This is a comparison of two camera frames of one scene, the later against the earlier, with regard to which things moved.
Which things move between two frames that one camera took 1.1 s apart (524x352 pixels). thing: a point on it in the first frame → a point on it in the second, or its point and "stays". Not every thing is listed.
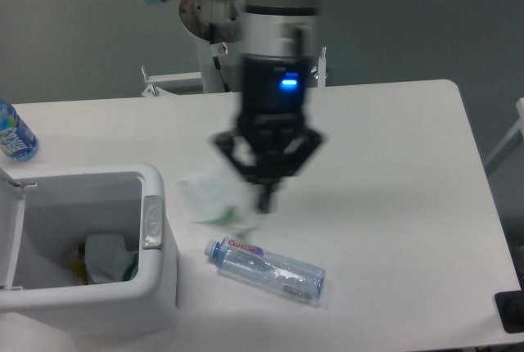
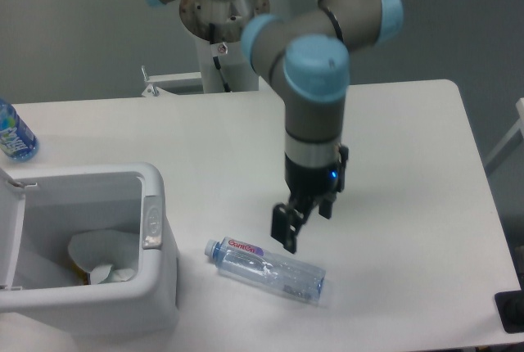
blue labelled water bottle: [16, 138] stays
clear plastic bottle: [262, 265] stays
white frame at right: [519, 126] stays
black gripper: [271, 125] → [316, 182]
